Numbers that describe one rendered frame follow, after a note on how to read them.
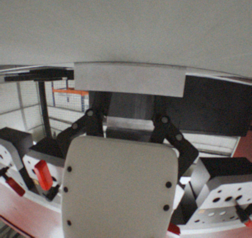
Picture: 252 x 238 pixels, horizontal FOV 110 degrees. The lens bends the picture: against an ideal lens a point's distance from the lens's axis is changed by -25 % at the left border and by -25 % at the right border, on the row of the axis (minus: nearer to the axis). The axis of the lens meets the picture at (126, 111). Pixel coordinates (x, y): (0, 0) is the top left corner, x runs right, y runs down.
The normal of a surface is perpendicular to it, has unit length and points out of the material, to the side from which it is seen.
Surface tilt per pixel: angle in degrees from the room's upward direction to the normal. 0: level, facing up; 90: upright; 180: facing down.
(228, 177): 180
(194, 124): 90
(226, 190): 90
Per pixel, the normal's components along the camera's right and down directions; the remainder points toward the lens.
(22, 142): 0.99, 0.09
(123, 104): -0.14, 0.29
